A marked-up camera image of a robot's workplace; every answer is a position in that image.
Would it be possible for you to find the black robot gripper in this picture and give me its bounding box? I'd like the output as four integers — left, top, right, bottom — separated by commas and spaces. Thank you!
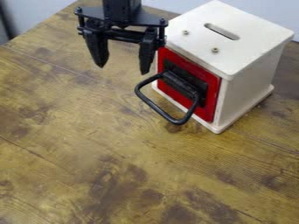
75, 0, 169, 74

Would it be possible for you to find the red wooden drawer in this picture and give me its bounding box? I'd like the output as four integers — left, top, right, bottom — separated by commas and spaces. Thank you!
135, 47, 221, 125

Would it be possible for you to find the white wooden cabinet box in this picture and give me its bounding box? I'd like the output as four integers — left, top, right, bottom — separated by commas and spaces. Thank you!
158, 0, 295, 134

